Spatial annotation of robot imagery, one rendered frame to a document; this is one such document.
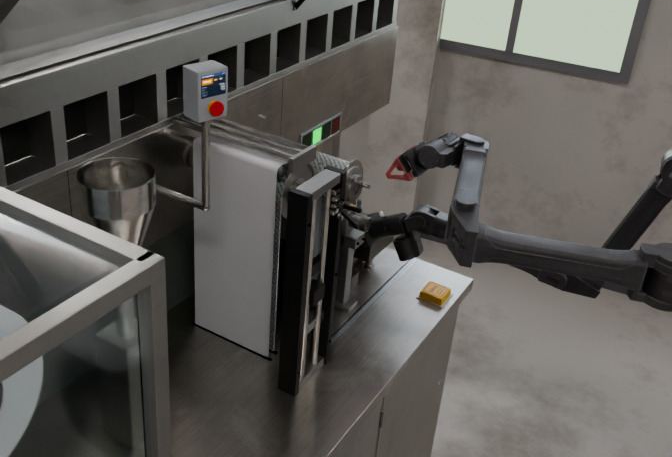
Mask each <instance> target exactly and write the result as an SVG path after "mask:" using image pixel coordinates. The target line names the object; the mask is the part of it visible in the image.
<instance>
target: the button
mask: <svg viewBox="0 0 672 457"><path fill-rule="evenodd" d="M450 293H451V288H448V287H445V286H443V285H440V284H437V283H435V282H432V281H429V282H428V283H427V284H426V285H425V287H424V288H423V289H422V290H421V291H420V295H419V297H420V298H422V299H425V300H428V301H430V302H433V303H435V304H438V305H440V306H441V305H442V304H443V303H444V301H445V300H446V299H447V298H448V297H449V296H450Z"/></svg>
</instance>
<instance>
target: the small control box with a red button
mask: <svg viewBox="0 0 672 457"><path fill-rule="evenodd" d="M227 95H228V67H227V66H225V65H223V64H221V63H218V62H216V61H214V60H209V61H204V62H199V63H194V64H189V65H184V66H183V114H184V116H186V117H188V118H190V119H192V120H193V121H195V122H197V123H201V122H204V121H208V120H212V119H216V118H220V117H224V116H227Z"/></svg>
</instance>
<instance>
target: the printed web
mask: <svg viewBox="0 0 672 457"><path fill-rule="evenodd" d="M348 163H349V161H346V160H342V159H339V158H336V157H333V156H330V155H327V154H324V153H321V152H318V151H317V152H316V159H315V160H313V161H312V162H310V163H308V165H309V166H310V168H311V170H312V177H314V176H315V175H317V174H318V173H320V172H321V171H323V170H324V167H326V166H327V165H330V166H333V167H336V168H339V169H342V170H343V169H344V168H345V167H346V165H347V164H348ZM288 165H289V162H287V163H286V164H284V165H282V166H281V167H283V168H285V169H286V173H285V175H284V176H283V177H281V176H279V175H277V184H276V206H275V228H274V249H273V271H272V293H271V315H270V337H269V350H271V351H274V350H275V330H276V310H277V289H278V269H279V249H280V239H283V240H285V241H286V227H287V219H286V218H283V217H281V209H282V197H283V192H284V189H285V186H286V183H287V181H288V179H289V177H290V175H291V174H292V173H289V172H288Z"/></svg>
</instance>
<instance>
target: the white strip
mask: <svg viewBox="0 0 672 457"><path fill-rule="evenodd" d="M163 134H164V136H166V137H169V138H172V139H175V140H177V141H180V142H183V143H186V144H189V145H192V146H193V188H194V199H197V200H199V201H202V153H201V137H200V136H199V137H197V138H195V137H192V136H189V135H186V134H183V133H180V132H177V131H174V130H171V129H168V128H166V129H165V130H164V133H163ZM282 165H284V164H280V163H277V162H274V161H271V160H268V159H265V158H263V157H260V156H257V155H254V154H251V153H248V152H245V151H242V150H239V149H236V148H233V147H230V146H227V145H224V144H221V143H218V142H215V141H212V140H210V210H209V211H207V212H205V211H203V210H201V209H198V208H196V207H194V271H195V322H193V323H191V324H192V325H194V326H197V327H199V328H201V329H203V330H205V331H207V332H209V333H211V334H214V335H216V336H218V337H220V338H222V339H224V340H226V341H228V342H231V343H233V344H235V345H237V346H239V347H241V348H243V349H245V350H248V351H250V352H252V353H254V354H256V355H258V356H260V357H262V358H265V359H267V360H269V361H271V360H273V359H272V358H269V337H270V315H271V293H272V271H273V249H274V228H275V206H276V184H277V175H279V176H281V177H283V176H284V175H285V173H286V169H285V168H283V167H281V166H282Z"/></svg>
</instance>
